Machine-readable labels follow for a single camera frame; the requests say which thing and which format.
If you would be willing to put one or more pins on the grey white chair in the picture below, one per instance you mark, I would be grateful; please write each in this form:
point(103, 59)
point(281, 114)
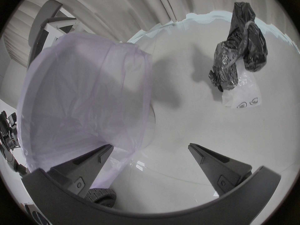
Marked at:
point(46, 8)

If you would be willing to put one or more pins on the clear printed wrapper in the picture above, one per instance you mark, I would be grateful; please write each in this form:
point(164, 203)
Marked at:
point(246, 95)

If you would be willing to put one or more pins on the purple plastic bag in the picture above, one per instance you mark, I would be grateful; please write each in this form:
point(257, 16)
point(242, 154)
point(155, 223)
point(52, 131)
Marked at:
point(82, 90)

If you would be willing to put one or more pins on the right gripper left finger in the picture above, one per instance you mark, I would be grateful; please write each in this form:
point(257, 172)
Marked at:
point(79, 172)

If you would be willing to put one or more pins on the white trash bin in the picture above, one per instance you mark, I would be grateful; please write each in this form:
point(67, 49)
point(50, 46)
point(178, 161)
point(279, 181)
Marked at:
point(150, 125)

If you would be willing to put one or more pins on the black plastic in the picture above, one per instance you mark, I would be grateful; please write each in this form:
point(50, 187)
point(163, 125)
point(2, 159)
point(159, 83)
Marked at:
point(241, 43)

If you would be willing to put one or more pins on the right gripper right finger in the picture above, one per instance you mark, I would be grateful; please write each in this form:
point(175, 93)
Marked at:
point(222, 172)

